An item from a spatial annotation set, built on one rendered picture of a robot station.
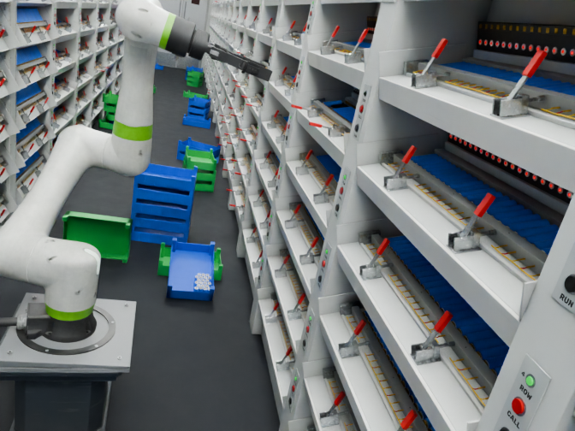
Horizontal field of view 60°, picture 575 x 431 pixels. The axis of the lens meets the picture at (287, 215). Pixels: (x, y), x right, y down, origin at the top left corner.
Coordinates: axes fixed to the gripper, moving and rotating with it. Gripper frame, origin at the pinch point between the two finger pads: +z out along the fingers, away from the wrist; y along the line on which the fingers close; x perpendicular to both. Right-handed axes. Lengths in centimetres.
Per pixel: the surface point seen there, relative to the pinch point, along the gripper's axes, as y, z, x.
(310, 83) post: -30.3, 21.6, 0.9
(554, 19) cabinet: 61, 33, 30
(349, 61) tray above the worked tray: 13.3, 17.7, 11.3
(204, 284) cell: -55, 19, -97
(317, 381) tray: 42, 36, -64
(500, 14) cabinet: 44, 33, 30
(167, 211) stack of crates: -107, -3, -90
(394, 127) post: 39.7, 24.9, 2.1
